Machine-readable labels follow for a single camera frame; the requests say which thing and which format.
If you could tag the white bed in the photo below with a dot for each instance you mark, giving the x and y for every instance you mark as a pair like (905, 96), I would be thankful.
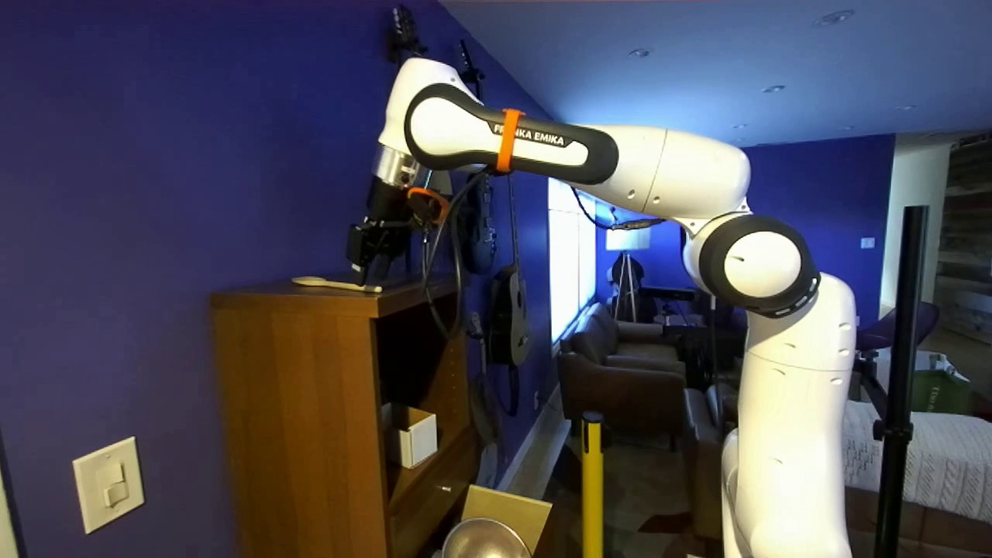
(934, 460)

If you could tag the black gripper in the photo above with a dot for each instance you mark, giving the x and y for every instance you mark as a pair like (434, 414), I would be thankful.
(387, 212)

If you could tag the bright window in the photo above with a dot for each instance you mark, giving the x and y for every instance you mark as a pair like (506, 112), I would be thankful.
(572, 259)

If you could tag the brown wooden shelf cabinet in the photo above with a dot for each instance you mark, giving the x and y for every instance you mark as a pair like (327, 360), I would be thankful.
(298, 414)

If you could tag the silver metal bowl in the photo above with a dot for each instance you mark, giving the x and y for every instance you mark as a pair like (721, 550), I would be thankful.
(483, 541)

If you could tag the wooden spatula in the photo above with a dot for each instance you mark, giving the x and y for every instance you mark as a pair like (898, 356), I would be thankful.
(328, 283)

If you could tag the brown armchair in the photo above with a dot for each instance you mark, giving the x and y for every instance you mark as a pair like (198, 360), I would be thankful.
(702, 453)

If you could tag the white light switch plate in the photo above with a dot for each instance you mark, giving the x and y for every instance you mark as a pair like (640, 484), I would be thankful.
(107, 484)

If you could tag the small white box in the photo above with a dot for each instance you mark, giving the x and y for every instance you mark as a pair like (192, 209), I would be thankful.
(417, 434)

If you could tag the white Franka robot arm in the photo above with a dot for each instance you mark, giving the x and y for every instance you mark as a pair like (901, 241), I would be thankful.
(669, 175)

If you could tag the black hanging instrument case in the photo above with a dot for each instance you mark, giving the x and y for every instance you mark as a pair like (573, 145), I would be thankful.
(508, 318)

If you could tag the brown sofa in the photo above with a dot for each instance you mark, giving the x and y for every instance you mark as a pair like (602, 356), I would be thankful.
(622, 377)

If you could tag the small white wall plate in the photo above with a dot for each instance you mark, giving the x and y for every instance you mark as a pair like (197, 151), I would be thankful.
(865, 241)

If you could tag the yellow pole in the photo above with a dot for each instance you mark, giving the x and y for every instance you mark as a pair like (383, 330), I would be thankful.
(593, 484)

